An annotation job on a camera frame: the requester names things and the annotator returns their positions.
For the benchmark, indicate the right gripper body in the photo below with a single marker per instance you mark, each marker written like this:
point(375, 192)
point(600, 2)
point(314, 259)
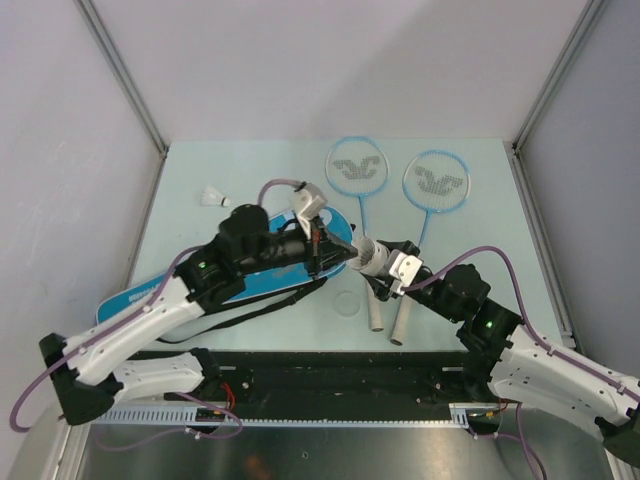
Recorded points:
point(383, 293)

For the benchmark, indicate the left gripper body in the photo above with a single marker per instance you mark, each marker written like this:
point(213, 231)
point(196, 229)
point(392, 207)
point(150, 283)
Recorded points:
point(316, 234)

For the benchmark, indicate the white shuttlecock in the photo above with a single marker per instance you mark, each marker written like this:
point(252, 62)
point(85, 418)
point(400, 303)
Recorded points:
point(366, 250)
point(212, 197)

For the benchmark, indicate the white shuttlecock tube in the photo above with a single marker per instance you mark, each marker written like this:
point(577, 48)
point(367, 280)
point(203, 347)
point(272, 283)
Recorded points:
point(379, 265)

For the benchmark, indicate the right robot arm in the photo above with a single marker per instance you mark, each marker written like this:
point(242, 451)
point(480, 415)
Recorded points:
point(509, 358)

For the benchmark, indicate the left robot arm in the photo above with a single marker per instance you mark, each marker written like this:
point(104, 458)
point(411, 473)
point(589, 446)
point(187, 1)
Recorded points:
point(94, 371)

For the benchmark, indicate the left blue badminton racket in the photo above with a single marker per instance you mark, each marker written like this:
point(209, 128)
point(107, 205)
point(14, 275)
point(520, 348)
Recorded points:
point(356, 166)

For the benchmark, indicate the blue badminton racket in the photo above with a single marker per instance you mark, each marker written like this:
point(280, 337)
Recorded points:
point(356, 166)
point(436, 181)

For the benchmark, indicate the right blue badminton racket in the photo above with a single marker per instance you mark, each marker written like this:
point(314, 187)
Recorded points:
point(436, 181)

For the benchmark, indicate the blue sport racket bag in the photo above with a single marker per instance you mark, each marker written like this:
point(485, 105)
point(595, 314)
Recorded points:
point(252, 258)

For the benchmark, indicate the clear tube lid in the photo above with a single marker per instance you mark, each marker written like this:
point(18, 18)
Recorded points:
point(346, 304)

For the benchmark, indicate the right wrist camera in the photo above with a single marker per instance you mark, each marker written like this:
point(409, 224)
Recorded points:
point(403, 269)

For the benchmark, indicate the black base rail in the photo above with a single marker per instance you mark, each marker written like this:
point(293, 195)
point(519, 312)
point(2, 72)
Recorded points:
point(348, 387)

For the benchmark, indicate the right aluminium frame post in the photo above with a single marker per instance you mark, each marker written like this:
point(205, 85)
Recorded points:
point(575, 43)

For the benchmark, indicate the aluminium frame post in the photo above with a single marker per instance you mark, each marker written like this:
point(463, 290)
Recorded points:
point(575, 43)
point(117, 65)

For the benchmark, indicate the left aluminium frame post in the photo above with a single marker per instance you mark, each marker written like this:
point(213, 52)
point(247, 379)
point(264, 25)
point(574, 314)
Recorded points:
point(117, 65)

